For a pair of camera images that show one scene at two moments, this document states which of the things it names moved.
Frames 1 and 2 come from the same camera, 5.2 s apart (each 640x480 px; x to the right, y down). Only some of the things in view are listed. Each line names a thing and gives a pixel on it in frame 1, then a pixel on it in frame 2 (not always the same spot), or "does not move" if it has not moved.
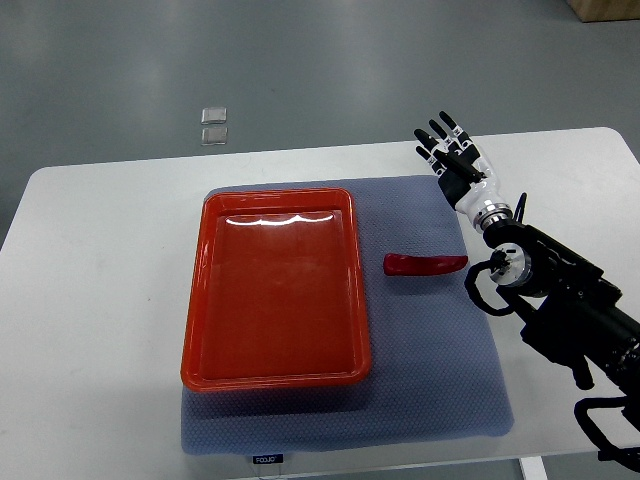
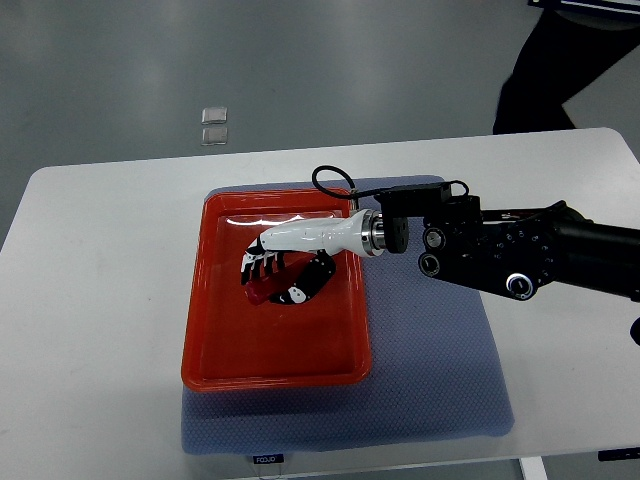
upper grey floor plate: (214, 115) does not move
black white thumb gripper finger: (457, 165) → (318, 272)
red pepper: (400, 264) → (261, 290)
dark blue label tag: (268, 458) does not move
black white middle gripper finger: (437, 148) → (269, 262)
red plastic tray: (276, 297) does not move
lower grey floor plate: (214, 136) does not move
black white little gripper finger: (462, 136) → (246, 267)
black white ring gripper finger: (444, 135) → (256, 267)
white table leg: (533, 468) does not move
